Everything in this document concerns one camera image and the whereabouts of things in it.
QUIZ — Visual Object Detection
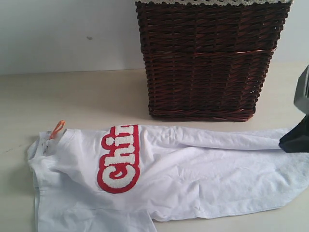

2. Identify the white t-shirt red lettering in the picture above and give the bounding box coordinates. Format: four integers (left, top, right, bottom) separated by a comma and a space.
28, 125, 309, 232

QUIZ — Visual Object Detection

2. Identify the dark brown wicker basket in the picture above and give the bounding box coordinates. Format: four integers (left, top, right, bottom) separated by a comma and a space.
135, 2, 292, 122

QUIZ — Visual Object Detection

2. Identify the orange perforated strap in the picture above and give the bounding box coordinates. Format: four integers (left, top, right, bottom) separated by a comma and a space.
50, 120, 66, 140

